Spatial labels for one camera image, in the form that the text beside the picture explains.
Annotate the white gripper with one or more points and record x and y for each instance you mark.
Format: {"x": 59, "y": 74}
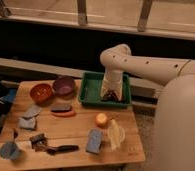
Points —
{"x": 112, "y": 80}

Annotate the blue sponge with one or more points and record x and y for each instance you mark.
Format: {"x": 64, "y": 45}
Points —
{"x": 94, "y": 141}

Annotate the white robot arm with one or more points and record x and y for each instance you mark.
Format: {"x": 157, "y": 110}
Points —
{"x": 174, "y": 125}

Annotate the green plastic tray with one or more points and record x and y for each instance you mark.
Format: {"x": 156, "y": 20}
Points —
{"x": 90, "y": 89}

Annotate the dark grape bunch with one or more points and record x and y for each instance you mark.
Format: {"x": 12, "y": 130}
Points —
{"x": 111, "y": 96}

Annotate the yellow apple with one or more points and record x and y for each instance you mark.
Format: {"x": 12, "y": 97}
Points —
{"x": 101, "y": 120}

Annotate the purple plastic bowl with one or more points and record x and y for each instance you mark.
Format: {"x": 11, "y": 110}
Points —
{"x": 63, "y": 85}

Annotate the clear glass mug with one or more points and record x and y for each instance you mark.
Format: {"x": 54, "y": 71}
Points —
{"x": 122, "y": 133}

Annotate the yellow banana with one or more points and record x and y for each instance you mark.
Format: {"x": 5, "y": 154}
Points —
{"x": 115, "y": 134}

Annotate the orange plastic bowl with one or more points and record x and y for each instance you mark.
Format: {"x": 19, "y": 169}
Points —
{"x": 41, "y": 93}

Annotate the grey cloth piece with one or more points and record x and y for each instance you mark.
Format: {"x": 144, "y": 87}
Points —
{"x": 33, "y": 111}

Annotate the grey folded cloth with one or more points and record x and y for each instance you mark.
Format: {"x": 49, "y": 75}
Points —
{"x": 28, "y": 124}

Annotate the small brown block toy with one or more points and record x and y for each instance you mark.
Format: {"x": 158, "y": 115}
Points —
{"x": 37, "y": 140}

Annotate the blue object at table edge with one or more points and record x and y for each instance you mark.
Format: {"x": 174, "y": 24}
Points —
{"x": 10, "y": 96}

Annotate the blue plastic cup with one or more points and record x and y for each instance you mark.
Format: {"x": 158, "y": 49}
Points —
{"x": 10, "y": 150}

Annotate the black handled tool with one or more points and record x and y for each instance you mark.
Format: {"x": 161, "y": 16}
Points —
{"x": 62, "y": 149}

